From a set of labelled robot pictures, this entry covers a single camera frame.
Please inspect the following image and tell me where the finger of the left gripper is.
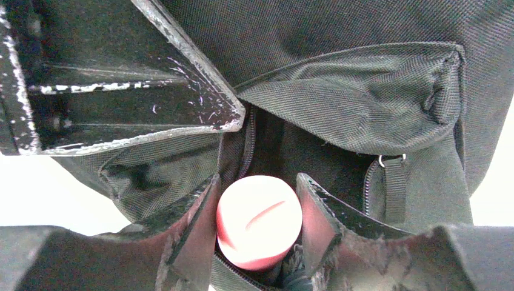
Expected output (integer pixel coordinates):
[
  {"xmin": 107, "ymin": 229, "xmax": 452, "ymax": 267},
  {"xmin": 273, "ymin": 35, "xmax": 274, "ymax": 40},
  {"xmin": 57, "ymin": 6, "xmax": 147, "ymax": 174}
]
[{"xmin": 1, "ymin": 1, "xmax": 245, "ymax": 156}]

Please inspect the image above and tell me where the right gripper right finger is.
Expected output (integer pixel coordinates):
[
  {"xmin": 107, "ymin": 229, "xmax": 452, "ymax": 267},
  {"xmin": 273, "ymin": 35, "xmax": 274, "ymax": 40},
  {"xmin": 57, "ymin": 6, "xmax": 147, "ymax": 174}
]
[{"xmin": 296, "ymin": 173, "xmax": 513, "ymax": 290}]

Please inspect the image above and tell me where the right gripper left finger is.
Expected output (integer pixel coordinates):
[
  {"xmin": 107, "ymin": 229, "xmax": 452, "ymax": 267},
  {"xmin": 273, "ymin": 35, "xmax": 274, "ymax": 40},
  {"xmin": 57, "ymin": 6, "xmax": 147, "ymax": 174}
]
[{"xmin": 1, "ymin": 174, "xmax": 220, "ymax": 290}]

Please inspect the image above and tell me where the pink glitter bottle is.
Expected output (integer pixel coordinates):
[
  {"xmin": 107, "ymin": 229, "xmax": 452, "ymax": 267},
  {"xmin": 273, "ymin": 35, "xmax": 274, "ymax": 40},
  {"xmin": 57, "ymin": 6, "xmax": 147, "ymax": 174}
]
[{"xmin": 216, "ymin": 175, "xmax": 302, "ymax": 271}]

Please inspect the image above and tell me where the black student backpack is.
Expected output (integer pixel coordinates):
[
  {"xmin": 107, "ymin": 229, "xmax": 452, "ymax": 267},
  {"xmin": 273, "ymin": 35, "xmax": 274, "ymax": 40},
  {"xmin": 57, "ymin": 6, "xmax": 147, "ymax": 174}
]
[{"xmin": 58, "ymin": 1, "xmax": 513, "ymax": 290}]

